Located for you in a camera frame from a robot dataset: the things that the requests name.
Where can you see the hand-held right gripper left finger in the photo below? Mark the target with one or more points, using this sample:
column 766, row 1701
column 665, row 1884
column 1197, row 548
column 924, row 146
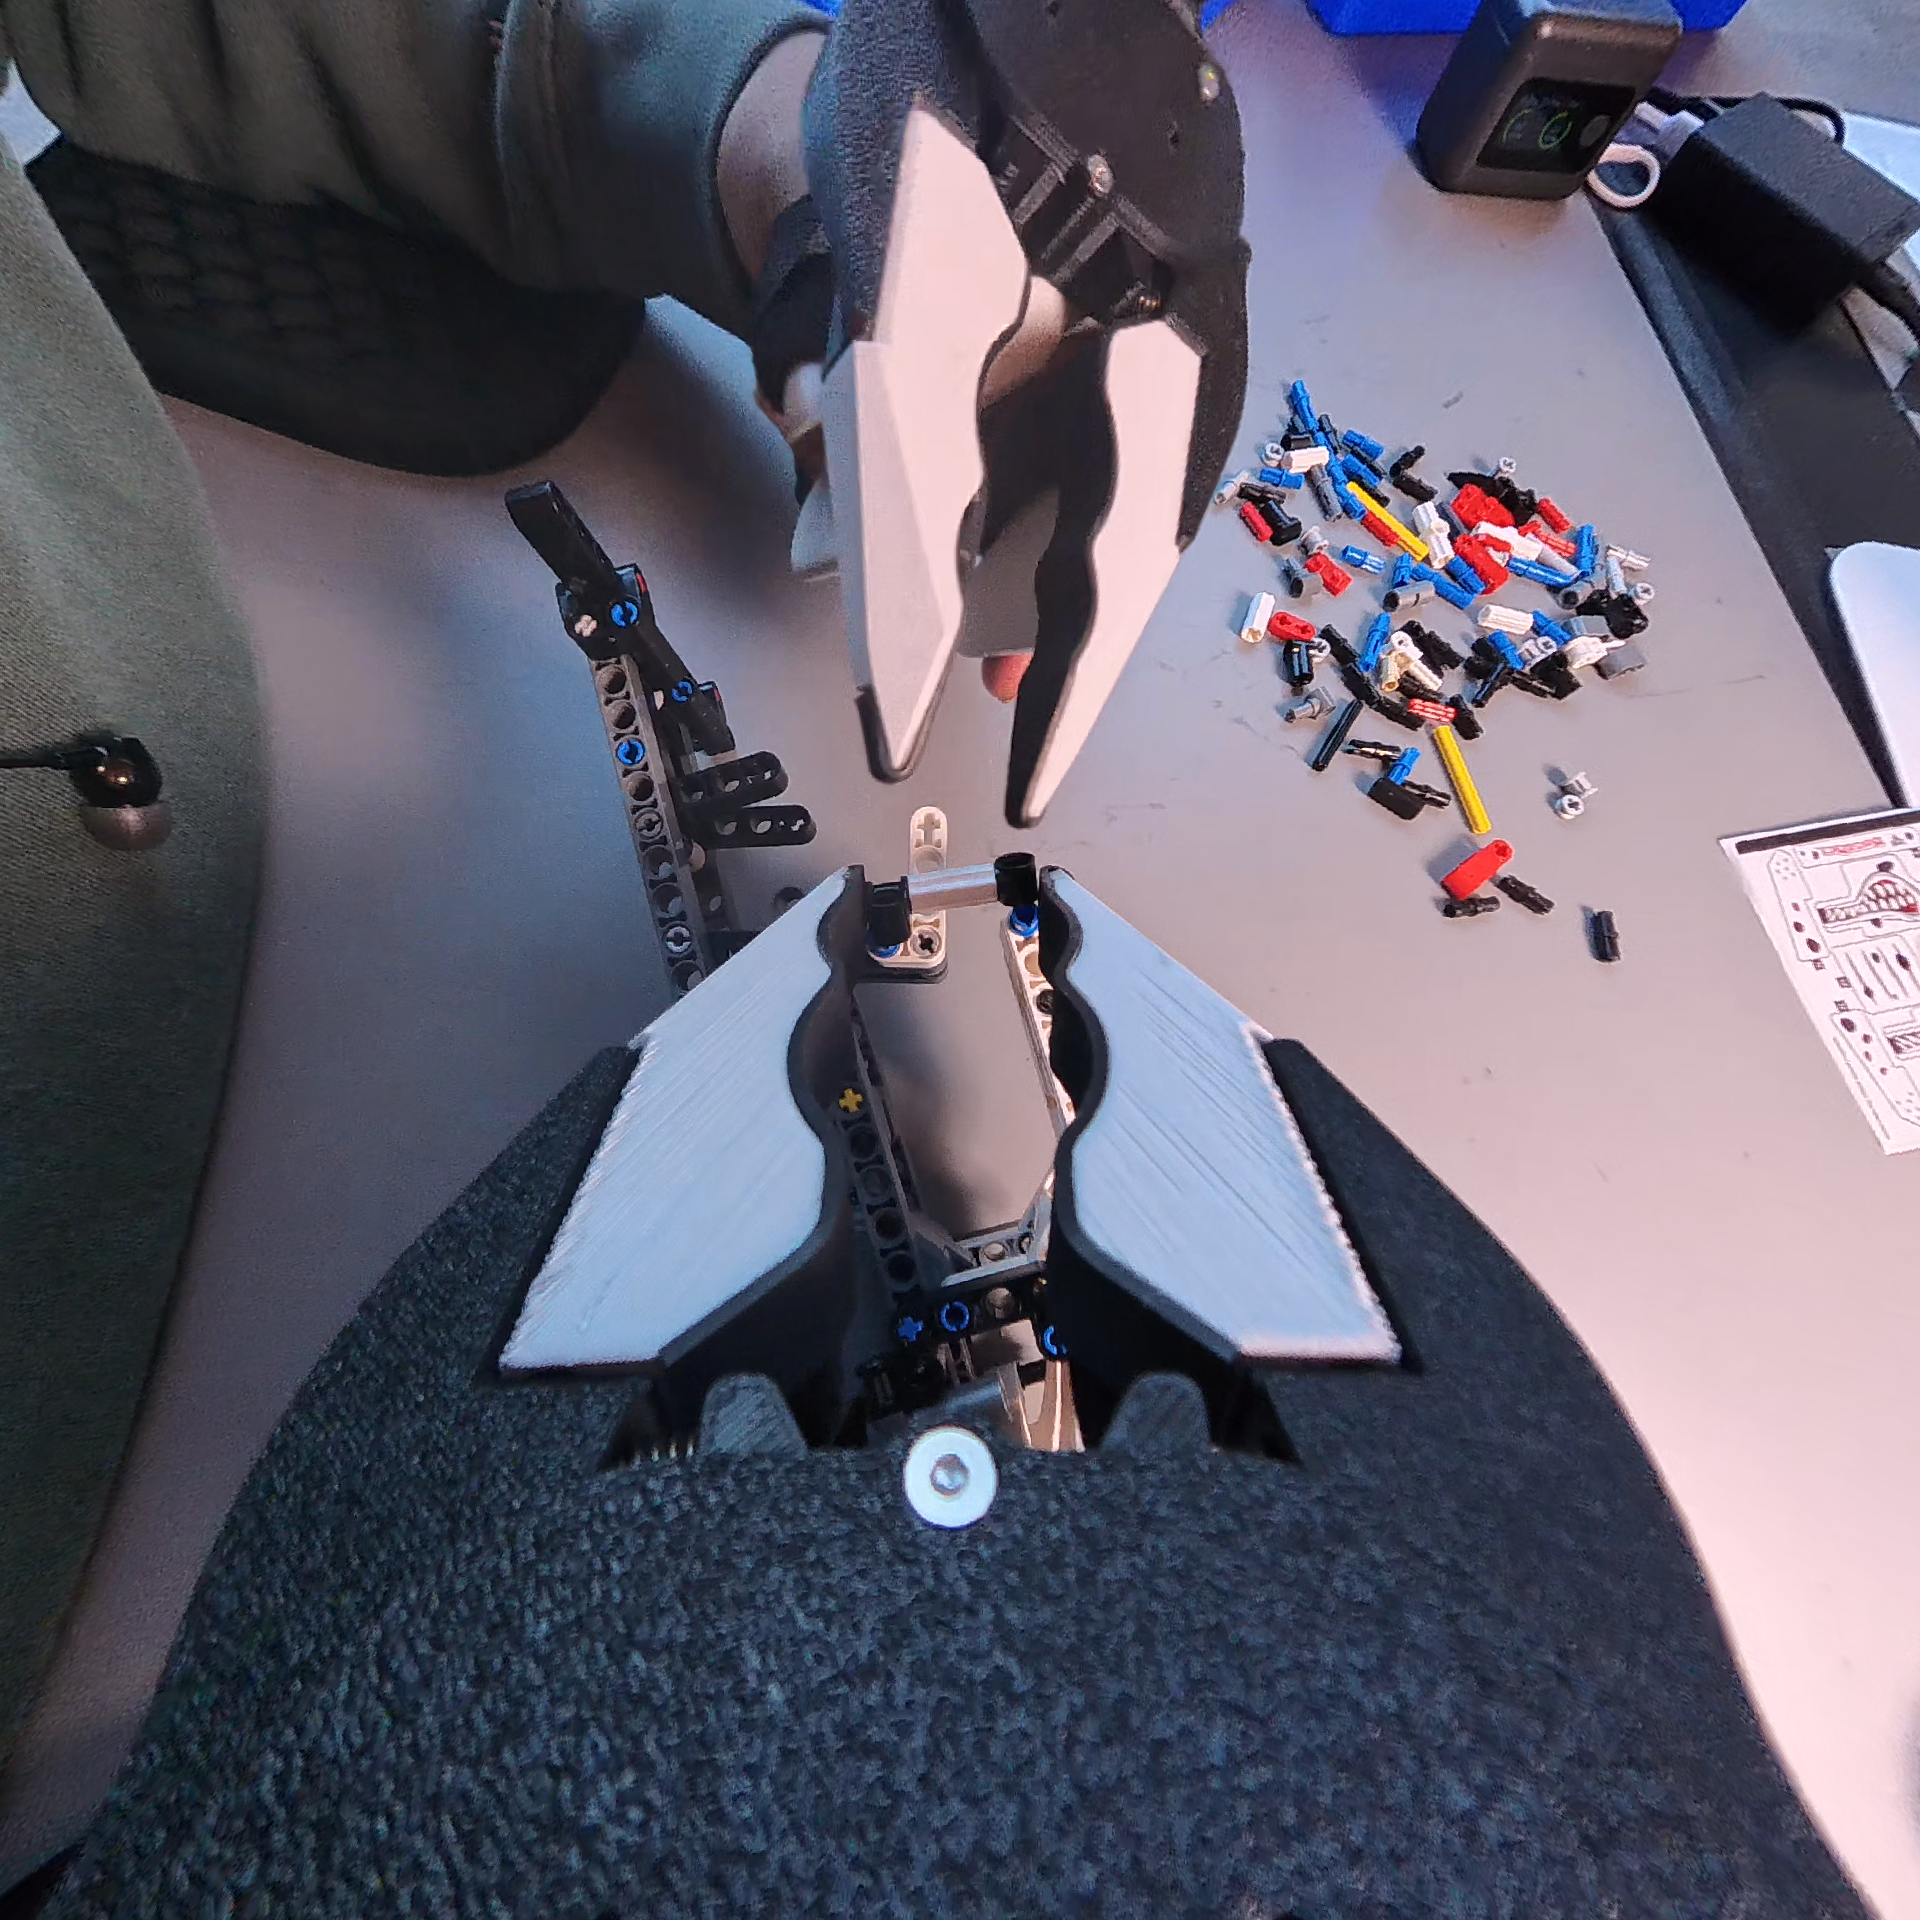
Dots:
column 677, row 1201

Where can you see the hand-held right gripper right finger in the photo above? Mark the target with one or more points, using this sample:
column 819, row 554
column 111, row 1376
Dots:
column 1215, row 1201

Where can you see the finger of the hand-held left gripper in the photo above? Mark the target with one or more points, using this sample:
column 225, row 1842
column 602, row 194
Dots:
column 1142, row 494
column 903, row 481

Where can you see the black building-brick model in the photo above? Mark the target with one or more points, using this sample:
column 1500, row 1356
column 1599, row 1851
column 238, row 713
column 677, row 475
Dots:
column 643, row 750

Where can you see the light grey tube piece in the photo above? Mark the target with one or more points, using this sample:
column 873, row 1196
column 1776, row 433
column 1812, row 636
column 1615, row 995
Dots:
column 953, row 883

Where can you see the person's left forearm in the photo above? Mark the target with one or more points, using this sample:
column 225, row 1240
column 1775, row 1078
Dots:
column 375, row 104

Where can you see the grey desk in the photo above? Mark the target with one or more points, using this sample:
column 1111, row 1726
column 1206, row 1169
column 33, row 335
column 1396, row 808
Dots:
column 1500, row 1201

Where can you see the person's left hand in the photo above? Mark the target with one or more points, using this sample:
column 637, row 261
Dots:
column 773, row 148

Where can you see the pile of small building pieces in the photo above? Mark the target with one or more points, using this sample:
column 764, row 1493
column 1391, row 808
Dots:
column 1425, row 570

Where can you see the blue plastic bin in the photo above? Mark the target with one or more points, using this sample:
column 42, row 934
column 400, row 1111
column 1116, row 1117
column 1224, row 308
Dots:
column 1500, row 13

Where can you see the white sticker sheet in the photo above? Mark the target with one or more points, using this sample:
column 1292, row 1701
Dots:
column 1830, row 975

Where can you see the black flat box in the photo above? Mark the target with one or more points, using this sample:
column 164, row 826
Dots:
column 1785, row 208

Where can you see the black earphone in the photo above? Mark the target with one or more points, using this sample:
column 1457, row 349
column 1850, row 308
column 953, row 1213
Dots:
column 120, row 775

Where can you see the white book stand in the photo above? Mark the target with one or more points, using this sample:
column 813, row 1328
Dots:
column 1884, row 660

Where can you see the small black camera device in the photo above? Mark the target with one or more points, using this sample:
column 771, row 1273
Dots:
column 1530, row 104

